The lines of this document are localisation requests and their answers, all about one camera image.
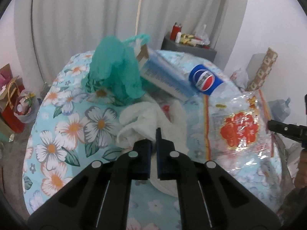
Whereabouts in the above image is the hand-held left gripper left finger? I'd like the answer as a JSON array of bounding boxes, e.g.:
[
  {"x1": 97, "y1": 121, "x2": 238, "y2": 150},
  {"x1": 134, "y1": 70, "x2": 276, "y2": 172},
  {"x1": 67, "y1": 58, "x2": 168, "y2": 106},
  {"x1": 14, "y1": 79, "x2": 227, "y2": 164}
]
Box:
[{"x1": 27, "y1": 139, "x2": 154, "y2": 230}]

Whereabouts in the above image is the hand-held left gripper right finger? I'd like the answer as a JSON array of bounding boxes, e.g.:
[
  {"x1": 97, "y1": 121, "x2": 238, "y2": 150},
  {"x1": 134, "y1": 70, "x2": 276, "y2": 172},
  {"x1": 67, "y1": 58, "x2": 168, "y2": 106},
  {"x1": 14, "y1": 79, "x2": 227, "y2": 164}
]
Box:
[{"x1": 156, "y1": 127, "x2": 281, "y2": 230}]

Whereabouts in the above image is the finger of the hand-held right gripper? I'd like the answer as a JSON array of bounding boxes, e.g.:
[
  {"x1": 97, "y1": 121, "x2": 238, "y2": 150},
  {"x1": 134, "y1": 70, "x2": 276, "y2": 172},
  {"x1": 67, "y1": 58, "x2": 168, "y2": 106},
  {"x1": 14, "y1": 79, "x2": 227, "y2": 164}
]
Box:
[{"x1": 267, "y1": 120, "x2": 301, "y2": 140}]

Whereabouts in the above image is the white cloth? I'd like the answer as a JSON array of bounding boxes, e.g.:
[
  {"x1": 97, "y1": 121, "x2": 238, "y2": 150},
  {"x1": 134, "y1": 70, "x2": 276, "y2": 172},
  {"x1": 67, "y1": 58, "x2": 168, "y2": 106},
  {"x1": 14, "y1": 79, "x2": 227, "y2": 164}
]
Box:
[{"x1": 116, "y1": 99, "x2": 188, "y2": 198}]

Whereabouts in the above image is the clear bag with red print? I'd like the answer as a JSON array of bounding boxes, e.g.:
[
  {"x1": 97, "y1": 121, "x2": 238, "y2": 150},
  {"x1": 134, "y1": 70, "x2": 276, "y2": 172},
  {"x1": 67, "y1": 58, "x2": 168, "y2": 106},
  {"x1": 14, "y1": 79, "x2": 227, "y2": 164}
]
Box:
[{"x1": 201, "y1": 89, "x2": 279, "y2": 180}]

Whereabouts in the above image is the blue white carton box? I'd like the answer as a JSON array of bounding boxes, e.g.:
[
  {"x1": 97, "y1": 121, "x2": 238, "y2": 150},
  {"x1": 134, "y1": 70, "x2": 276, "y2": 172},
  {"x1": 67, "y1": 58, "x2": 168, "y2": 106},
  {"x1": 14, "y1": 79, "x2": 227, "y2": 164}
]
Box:
[{"x1": 135, "y1": 44, "x2": 199, "y2": 102}]

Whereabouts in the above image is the blue label plastic bottle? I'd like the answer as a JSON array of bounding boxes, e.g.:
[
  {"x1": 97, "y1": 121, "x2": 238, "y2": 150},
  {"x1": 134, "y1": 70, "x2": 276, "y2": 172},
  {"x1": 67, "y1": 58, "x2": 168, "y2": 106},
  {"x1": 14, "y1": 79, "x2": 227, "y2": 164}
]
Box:
[{"x1": 188, "y1": 63, "x2": 240, "y2": 96}]

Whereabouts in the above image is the green plastic bag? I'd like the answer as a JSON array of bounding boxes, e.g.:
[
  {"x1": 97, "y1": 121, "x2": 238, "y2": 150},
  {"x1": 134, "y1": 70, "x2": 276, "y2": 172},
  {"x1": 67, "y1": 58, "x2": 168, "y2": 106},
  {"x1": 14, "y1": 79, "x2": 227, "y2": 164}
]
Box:
[{"x1": 82, "y1": 34, "x2": 150, "y2": 106}]

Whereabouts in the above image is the blue water jug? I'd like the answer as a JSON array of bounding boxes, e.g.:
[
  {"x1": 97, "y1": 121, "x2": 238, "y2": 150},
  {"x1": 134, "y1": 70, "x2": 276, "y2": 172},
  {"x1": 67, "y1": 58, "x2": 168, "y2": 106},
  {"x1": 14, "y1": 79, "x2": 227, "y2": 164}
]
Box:
[{"x1": 267, "y1": 97, "x2": 292, "y2": 125}]

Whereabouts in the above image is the patterned paper roll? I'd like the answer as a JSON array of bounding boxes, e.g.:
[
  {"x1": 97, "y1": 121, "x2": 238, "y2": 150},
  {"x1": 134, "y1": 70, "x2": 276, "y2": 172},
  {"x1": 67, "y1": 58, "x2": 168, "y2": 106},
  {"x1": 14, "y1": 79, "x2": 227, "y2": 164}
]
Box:
[{"x1": 247, "y1": 48, "x2": 279, "y2": 93}]

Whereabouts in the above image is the white plastic bag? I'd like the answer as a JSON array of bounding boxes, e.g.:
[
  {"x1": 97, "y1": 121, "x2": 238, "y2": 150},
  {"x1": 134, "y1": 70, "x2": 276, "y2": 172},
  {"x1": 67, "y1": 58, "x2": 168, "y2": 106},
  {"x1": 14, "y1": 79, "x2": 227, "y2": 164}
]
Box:
[{"x1": 230, "y1": 66, "x2": 250, "y2": 91}]

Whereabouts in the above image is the floral blue tablecloth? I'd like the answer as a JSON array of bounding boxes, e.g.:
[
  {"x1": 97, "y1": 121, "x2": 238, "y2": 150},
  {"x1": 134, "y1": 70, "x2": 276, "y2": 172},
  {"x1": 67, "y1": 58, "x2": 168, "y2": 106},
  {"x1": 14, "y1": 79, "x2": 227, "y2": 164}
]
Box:
[{"x1": 22, "y1": 49, "x2": 294, "y2": 230}]

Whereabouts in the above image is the grey cabinet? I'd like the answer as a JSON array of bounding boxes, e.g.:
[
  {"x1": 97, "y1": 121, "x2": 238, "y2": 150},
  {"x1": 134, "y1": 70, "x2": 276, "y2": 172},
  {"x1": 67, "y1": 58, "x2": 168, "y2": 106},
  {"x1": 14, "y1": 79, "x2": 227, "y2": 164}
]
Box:
[{"x1": 161, "y1": 35, "x2": 217, "y2": 63}]

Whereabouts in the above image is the pile of snack packets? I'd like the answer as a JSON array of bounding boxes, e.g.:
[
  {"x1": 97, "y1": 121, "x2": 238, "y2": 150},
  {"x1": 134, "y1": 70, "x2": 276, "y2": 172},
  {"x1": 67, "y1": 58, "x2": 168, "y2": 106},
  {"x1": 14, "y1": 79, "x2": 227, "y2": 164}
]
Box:
[{"x1": 181, "y1": 33, "x2": 204, "y2": 47}]

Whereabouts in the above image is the clear plastic bag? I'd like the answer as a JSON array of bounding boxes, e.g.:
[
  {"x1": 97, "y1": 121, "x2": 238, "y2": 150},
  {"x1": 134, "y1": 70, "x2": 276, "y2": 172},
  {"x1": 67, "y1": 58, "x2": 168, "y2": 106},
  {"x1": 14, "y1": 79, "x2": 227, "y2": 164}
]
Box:
[{"x1": 194, "y1": 24, "x2": 211, "y2": 47}]

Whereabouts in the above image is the red candle jar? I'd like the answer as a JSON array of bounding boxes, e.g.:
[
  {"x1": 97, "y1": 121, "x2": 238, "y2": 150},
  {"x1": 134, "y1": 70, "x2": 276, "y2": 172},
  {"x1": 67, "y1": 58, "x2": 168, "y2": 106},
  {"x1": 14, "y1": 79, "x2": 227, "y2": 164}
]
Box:
[{"x1": 171, "y1": 22, "x2": 182, "y2": 40}]

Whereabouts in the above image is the clear wrapped gift bundle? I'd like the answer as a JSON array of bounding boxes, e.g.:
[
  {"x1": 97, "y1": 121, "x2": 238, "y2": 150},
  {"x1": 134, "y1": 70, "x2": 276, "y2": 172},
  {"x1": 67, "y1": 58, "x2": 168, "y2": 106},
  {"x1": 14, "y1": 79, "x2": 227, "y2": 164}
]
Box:
[{"x1": 14, "y1": 90, "x2": 40, "y2": 124}]

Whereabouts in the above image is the red gift bag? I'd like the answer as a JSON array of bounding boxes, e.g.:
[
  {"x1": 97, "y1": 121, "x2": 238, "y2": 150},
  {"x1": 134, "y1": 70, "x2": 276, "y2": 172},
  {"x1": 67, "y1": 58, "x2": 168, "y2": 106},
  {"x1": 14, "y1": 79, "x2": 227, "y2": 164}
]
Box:
[{"x1": 1, "y1": 75, "x2": 26, "y2": 133}]

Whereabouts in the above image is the thin beige pole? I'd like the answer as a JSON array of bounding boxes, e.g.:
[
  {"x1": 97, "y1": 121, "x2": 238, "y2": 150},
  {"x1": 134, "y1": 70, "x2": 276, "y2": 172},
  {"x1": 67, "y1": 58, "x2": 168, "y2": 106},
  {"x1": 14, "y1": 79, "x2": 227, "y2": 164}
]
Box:
[{"x1": 135, "y1": 0, "x2": 145, "y2": 37}]

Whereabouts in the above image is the white curtain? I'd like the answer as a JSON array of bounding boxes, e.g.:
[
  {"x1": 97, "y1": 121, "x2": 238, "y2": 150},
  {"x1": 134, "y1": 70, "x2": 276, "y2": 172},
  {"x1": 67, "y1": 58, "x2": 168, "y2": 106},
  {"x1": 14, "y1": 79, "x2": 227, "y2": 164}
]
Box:
[{"x1": 14, "y1": 0, "x2": 252, "y2": 77}]

